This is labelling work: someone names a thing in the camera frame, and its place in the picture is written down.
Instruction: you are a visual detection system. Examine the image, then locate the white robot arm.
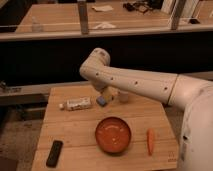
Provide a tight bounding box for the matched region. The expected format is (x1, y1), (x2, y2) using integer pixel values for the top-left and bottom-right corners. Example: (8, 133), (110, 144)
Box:
(79, 48), (213, 171)

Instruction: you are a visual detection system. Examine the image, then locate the orange ceramic bowl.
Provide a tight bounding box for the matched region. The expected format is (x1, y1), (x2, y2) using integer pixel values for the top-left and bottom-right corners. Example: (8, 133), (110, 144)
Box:
(95, 117), (131, 154)

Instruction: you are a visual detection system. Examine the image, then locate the blue sponge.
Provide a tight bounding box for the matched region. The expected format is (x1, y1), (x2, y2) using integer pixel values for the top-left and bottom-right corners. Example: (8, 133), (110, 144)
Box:
(96, 96), (107, 107)

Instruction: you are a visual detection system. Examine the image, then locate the translucent plastic cup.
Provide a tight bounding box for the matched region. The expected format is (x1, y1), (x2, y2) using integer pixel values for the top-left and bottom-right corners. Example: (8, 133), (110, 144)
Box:
(118, 90), (129, 103)

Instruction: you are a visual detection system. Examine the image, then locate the wooden cutting board table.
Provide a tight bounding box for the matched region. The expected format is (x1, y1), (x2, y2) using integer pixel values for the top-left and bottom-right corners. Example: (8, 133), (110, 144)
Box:
(31, 85), (179, 171)

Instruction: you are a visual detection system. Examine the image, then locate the orange carrot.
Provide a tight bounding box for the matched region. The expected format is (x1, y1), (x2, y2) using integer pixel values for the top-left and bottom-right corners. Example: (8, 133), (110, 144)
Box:
(147, 129), (155, 156)

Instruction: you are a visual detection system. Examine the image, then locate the crumpled white cloth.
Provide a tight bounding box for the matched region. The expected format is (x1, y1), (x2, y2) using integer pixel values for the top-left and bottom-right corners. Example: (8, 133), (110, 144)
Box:
(92, 22), (116, 29)

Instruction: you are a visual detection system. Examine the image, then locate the black remote control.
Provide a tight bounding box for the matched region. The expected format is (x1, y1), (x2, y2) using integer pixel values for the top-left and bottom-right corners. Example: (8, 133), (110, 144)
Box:
(46, 140), (63, 167)

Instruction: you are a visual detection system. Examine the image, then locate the white paper on desk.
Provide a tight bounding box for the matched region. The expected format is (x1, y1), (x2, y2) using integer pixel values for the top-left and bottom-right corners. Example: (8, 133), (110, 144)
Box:
(92, 5), (113, 12)

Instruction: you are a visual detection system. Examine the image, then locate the grey metal post left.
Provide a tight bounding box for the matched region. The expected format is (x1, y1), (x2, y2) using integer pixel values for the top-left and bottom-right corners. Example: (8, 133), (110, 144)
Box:
(77, 0), (89, 34)

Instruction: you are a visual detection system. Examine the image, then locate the grey metal post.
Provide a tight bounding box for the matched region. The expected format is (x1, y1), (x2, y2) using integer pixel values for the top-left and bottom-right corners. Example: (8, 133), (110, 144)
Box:
(170, 0), (186, 30)
(77, 0), (89, 34)

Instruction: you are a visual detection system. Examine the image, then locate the black cables pile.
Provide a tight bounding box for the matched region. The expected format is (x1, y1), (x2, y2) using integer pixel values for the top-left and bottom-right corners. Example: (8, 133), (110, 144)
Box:
(122, 0), (158, 14)

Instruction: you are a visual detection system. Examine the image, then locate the grey metal post right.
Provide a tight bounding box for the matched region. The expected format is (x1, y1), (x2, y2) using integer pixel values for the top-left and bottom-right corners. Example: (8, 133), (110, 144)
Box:
(170, 0), (186, 30)

